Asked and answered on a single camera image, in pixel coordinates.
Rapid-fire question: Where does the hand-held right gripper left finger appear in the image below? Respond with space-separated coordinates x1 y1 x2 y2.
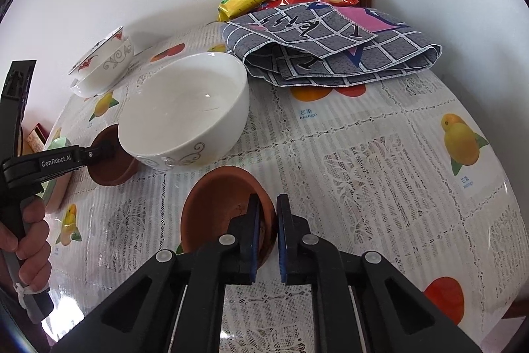
50 194 263 353

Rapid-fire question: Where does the person's left hand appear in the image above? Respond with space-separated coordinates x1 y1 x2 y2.
0 198 52 293

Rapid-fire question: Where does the pink plate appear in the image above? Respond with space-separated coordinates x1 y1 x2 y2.
43 173 74 214

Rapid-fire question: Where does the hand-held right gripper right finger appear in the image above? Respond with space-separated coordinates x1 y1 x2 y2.
275 194 480 353

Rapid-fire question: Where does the white bowl grey scroll pattern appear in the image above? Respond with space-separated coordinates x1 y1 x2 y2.
118 52 251 172

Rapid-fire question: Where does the grey checked cloth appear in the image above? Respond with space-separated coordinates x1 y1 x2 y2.
222 3 443 88

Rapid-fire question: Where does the large white bowl scroll pattern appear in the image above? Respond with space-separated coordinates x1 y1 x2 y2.
69 36 136 98

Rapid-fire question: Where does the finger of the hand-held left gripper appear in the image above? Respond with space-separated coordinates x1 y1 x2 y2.
76 143 120 169

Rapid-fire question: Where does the painted fish pattern bowl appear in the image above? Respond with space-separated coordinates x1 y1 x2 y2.
67 25 127 76

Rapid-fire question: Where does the small brown clay dish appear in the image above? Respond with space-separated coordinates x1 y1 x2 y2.
89 124 139 187
181 166 277 270

